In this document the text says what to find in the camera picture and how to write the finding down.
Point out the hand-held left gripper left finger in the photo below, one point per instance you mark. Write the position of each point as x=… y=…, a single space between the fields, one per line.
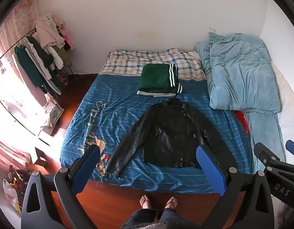
x=86 y=169

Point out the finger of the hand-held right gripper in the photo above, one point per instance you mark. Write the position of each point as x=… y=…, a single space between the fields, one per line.
x=293 y=148
x=265 y=155

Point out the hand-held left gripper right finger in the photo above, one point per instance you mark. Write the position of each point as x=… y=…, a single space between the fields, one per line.
x=211 y=169

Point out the black leather jacket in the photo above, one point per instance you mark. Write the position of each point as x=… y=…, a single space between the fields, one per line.
x=166 y=133

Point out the row of hanging clothes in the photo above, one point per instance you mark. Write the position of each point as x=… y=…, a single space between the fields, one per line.
x=42 y=52

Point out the metal clothes rack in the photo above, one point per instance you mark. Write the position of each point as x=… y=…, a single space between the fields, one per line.
x=11 y=49

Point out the white pillow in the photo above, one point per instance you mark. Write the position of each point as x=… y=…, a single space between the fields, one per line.
x=290 y=114

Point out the red cloth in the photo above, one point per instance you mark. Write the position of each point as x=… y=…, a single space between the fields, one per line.
x=242 y=121

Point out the small cardboard box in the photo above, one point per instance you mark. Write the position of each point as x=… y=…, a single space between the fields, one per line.
x=40 y=158

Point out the person's right foot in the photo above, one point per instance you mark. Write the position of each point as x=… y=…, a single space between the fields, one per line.
x=171 y=202

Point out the person's foot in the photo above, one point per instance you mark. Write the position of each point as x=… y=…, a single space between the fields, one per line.
x=171 y=202
x=146 y=202

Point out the bed with blue striped sheet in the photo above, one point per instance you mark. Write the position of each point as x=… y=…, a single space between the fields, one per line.
x=113 y=114

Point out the beige tote bag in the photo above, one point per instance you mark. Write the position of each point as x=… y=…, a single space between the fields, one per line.
x=55 y=113

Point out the person's dark fuzzy clothing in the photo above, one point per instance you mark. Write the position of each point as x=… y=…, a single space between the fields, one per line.
x=168 y=219

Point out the dark bag with clutter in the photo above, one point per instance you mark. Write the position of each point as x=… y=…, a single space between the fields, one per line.
x=18 y=175

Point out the person's left foot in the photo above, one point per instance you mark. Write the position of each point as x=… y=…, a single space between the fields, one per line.
x=146 y=202

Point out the white plastic bag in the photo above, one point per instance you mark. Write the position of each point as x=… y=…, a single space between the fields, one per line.
x=11 y=194

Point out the light blue duvet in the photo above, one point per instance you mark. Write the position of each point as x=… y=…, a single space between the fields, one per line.
x=237 y=76

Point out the folded green striped garment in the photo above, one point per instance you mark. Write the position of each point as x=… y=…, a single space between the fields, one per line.
x=156 y=78

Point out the plaid pillows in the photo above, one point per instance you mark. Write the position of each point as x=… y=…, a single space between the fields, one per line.
x=127 y=63

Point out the pink curtain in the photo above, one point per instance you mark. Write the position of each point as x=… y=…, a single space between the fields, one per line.
x=27 y=9

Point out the white wall socket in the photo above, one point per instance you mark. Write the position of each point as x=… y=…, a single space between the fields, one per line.
x=211 y=30

